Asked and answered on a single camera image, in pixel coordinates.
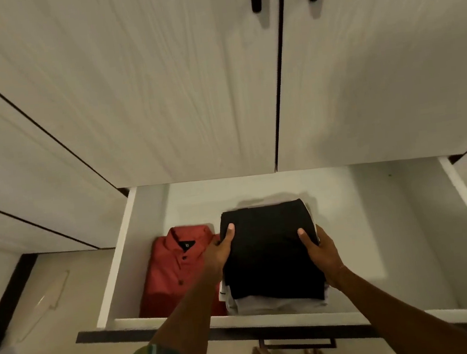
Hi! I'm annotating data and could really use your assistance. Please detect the light grey garment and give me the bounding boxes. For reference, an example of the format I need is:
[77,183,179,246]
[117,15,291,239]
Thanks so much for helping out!
[209,197,334,325]

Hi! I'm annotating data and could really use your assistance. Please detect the person's right hand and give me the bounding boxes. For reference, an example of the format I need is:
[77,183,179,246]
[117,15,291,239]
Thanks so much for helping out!
[297,221,351,295]

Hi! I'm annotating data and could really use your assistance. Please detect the black plinth strip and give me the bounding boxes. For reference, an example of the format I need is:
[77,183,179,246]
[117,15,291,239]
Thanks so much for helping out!
[0,252,50,354]

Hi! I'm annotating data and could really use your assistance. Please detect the person's left hand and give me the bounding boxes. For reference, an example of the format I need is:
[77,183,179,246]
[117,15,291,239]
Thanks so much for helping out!
[198,223,242,281]

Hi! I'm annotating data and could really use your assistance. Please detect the white wood-grain wardrobe door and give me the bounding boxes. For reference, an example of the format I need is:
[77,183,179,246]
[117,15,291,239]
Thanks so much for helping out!
[0,0,306,207]
[256,0,467,177]

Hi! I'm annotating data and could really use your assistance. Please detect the person's left forearm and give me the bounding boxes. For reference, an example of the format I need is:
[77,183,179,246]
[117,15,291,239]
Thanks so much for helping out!
[142,269,235,354]

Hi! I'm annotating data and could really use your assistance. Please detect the white open drawer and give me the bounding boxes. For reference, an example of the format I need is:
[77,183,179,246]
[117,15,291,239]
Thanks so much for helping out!
[58,146,467,354]

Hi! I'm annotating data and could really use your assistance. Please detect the black drawer handle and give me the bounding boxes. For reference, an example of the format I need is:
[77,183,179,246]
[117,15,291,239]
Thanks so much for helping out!
[259,330,338,354]

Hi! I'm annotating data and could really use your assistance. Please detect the person's right forearm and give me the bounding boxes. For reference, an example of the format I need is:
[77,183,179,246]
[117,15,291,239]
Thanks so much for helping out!
[327,250,467,354]

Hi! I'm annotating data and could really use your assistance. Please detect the black garment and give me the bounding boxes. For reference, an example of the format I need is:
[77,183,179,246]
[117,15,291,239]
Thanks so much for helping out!
[216,197,329,312]

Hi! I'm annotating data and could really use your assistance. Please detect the red folded collared shirt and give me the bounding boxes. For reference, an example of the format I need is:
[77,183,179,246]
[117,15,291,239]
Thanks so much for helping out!
[129,222,231,327]

